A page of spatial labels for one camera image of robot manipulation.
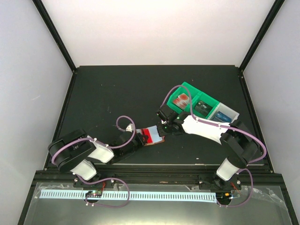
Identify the green bin with red cards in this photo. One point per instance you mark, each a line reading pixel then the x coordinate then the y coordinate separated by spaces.
pixel 190 90

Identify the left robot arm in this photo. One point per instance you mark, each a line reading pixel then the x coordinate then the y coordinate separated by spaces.
pixel 71 152

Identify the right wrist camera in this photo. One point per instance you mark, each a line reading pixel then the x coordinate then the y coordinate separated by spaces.
pixel 163 112

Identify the circuit board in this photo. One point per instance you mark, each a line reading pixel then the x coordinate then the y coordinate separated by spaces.
pixel 93 194
pixel 228 195

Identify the red credit card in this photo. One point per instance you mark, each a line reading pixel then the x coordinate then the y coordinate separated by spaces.
pixel 146 135

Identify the left black frame post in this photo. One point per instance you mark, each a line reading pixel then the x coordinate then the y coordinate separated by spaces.
pixel 54 33

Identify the black card stack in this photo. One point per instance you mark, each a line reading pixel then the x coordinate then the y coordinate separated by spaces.
pixel 203 108

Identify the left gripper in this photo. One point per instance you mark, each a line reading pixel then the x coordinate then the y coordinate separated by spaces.
pixel 141 142

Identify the blue card stack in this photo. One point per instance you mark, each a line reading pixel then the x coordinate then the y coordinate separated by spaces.
pixel 220 117

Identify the red card stack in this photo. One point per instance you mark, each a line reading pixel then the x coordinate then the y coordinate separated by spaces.
pixel 181 101

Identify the right black frame post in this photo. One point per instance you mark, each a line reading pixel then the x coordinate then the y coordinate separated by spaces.
pixel 271 15

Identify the brown leather card holder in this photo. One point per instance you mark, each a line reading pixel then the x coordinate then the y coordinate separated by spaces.
pixel 156 139

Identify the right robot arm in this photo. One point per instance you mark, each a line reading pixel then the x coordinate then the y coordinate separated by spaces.
pixel 240 145

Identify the green bin with black cards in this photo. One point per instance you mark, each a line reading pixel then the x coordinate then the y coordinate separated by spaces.
pixel 205 98

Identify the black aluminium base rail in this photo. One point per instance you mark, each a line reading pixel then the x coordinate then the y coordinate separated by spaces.
pixel 157 174

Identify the left circuit board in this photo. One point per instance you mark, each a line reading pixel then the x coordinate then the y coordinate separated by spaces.
pixel 93 194

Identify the right circuit board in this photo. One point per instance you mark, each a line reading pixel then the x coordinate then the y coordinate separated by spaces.
pixel 228 195

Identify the black frame post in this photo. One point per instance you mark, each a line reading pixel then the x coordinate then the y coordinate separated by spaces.
pixel 271 15
pixel 54 33

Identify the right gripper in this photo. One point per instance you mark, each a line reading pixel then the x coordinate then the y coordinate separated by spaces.
pixel 161 131

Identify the white bin with blue cards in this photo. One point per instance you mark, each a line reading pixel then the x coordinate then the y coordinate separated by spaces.
pixel 225 110

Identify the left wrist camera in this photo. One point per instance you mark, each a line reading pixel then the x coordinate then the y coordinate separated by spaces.
pixel 130 128

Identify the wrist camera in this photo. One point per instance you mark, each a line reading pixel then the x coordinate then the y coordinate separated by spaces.
pixel 163 112
pixel 130 128

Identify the white slotted cable duct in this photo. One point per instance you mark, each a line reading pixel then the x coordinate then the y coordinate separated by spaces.
pixel 131 196

